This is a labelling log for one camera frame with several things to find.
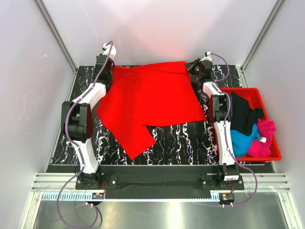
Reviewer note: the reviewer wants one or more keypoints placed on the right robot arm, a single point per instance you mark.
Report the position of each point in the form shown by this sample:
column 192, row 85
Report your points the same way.
column 220, row 113

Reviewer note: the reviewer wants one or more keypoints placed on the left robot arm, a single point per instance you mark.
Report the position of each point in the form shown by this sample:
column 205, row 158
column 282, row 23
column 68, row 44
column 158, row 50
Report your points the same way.
column 76, row 115

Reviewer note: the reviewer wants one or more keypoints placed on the pink t shirt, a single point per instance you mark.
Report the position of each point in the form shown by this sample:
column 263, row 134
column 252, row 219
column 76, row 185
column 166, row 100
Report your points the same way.
column 260, row 147

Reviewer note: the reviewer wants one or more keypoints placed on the black t shirt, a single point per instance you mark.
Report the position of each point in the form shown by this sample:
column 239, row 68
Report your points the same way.
column 243, row 117

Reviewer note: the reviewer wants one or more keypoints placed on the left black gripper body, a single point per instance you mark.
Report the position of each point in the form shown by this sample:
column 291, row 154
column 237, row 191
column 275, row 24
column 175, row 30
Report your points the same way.
column 110, row 76

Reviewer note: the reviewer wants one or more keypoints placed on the blue t shirt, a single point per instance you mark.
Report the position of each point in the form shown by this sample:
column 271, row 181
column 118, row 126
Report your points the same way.
column 241, row 142

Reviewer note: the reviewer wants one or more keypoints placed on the aluminium frame post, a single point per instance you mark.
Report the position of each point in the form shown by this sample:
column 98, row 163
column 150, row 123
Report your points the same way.
column 263, row 32
column 55, row 33

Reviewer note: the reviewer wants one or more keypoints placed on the right aluminium frame post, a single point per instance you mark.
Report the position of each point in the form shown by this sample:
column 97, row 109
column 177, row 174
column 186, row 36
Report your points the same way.
column 263, row 32

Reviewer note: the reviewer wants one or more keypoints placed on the aluminium rail with cable duct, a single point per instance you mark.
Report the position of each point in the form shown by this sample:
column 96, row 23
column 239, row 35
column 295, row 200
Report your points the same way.
column 55, row 186

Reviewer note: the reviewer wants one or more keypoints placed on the left yellow connector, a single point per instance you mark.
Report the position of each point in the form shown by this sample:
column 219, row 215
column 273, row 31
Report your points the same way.
column 98, row 195

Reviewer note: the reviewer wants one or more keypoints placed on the left aluminium frame post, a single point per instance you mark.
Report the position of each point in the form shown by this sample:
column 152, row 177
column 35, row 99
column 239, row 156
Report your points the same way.
column 55, row 33

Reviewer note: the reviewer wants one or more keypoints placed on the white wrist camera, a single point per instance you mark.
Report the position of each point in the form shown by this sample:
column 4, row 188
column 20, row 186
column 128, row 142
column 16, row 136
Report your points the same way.
column 207, row 57
column 108, row 49

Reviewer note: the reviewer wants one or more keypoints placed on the red t shirt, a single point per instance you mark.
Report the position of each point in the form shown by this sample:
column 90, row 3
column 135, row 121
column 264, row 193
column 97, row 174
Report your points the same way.
column 158, row 94

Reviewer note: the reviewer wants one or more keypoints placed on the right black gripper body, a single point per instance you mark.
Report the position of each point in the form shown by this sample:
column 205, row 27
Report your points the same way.
column 196, row 71

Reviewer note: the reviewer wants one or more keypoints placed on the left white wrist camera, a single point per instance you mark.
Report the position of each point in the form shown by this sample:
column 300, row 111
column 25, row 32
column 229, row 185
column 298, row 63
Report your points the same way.
column 108, row 49

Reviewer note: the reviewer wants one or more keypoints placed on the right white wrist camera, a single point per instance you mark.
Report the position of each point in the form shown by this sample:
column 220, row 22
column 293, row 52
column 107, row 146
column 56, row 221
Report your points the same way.
column 207, row 57

